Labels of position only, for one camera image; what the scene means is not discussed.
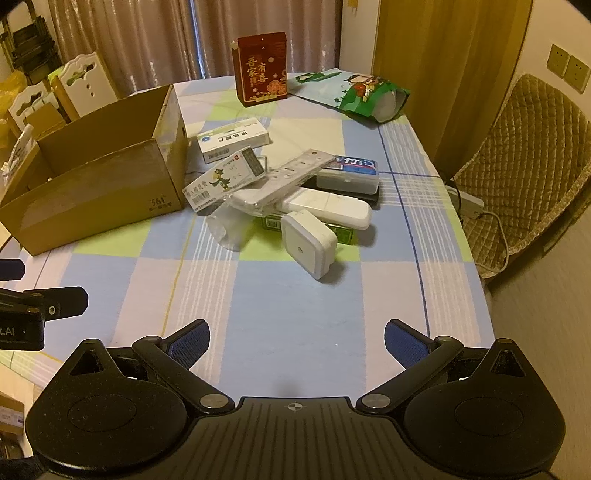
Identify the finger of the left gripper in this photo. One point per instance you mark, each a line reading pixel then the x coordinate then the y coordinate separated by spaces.
pixel 53 303
pixel 11 269

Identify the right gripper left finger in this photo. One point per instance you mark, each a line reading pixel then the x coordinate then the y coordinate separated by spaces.
pixel 171 358

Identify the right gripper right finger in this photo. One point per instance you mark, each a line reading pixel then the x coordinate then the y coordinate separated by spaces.
pixel 425 360

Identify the green throat spray box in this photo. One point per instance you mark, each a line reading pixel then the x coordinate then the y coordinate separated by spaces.
pixel 344 235

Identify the clear plastic cup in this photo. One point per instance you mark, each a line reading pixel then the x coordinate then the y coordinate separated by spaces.
pixel 229 226

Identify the white square night light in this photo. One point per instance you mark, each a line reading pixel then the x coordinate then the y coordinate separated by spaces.
pixel 309 242

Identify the short white remote control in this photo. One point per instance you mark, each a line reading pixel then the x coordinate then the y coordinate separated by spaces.
pixel 331 208

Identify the clear blue label case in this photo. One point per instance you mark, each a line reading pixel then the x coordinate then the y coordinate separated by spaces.
pixel 350 174

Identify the long white bagged remote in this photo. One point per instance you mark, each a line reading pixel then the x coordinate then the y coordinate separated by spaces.
pixel 259 197

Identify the white crocodile medicine box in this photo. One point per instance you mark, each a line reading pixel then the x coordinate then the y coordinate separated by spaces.
pixel 224 178

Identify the white blue medicine box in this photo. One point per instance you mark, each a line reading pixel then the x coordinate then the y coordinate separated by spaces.
pixel 219 143

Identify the black remote control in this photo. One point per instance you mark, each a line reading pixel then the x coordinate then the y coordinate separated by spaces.
pixel 371 199

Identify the brown cardboard box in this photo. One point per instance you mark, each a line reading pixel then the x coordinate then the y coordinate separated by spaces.
pixel 117 165

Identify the white power adapter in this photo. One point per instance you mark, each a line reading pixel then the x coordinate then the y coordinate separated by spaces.
pixel 465 204

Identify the white wooden chair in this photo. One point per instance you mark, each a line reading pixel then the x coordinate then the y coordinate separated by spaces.
pixel 84 85
pixel 35 106

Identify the yellow plastic bag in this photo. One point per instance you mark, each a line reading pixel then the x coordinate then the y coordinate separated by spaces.
pixel 13 85

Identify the green white snack bag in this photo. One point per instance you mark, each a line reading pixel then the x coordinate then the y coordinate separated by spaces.
pixel 351 93

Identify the brown curtain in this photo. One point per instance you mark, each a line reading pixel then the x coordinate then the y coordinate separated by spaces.
pixel 151 43

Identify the red paper gift bag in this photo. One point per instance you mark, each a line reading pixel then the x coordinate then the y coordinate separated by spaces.
pixel 260 63

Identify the beige wall socket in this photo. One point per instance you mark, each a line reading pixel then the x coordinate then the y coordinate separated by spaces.
pixel 569 68

